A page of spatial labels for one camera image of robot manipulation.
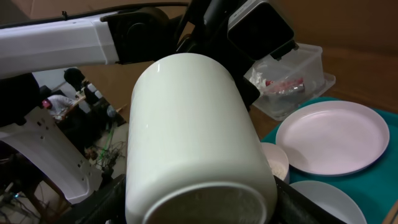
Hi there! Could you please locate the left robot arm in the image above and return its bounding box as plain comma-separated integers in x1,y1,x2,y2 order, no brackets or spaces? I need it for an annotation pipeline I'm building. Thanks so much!
1,2,261,210

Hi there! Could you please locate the teal serving tray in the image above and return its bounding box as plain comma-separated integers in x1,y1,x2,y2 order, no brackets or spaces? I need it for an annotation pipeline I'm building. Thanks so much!
261,96,398,224

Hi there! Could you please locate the pink bowl with rice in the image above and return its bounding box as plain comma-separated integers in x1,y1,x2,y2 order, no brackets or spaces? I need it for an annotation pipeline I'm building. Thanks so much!
261,142,290,184

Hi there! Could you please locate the wooden chopstick right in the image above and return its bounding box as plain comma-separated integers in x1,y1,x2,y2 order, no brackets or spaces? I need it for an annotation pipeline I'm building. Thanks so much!
382,201,398,224

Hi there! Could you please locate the pink round plate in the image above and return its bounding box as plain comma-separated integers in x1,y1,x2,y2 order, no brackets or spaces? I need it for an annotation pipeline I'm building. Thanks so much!
275,101,390,176

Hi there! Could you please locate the grey bowl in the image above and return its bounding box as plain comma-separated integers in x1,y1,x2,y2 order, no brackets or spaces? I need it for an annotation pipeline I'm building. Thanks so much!
290,180,367,224

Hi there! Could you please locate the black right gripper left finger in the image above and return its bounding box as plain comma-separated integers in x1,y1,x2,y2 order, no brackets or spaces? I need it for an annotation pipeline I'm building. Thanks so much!
55,174,126,224

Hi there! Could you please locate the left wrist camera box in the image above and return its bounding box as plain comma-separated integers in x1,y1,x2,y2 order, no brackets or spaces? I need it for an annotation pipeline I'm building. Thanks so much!
227,0,298,60

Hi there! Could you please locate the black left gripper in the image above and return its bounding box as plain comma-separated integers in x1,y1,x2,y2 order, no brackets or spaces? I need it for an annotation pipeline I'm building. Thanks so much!
177,0,259,109

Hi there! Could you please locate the white cup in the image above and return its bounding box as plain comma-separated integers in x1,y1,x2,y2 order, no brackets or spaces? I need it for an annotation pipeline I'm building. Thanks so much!
125,53,277,223

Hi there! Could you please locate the clear plastic bin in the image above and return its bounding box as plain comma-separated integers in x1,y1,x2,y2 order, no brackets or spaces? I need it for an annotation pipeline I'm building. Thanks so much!
244,44,336,121

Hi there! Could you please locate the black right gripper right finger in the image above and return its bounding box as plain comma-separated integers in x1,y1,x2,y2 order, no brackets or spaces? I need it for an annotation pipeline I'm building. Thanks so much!
270,176,344,224

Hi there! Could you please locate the white tissue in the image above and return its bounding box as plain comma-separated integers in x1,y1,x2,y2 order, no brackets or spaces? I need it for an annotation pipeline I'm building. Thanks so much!
249,68,267,91

